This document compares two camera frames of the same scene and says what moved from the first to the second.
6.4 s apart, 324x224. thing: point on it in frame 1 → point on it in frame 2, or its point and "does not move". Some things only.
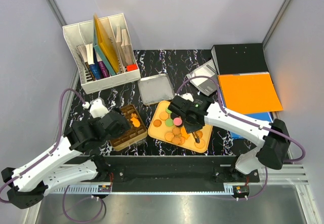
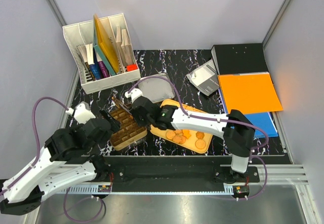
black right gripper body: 190,127 → 142,121
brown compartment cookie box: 137,131 does not move
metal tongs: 196,137 → 126,107
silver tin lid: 156,88 does not move
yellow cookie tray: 162,126 does not move
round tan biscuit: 200,145 does not move
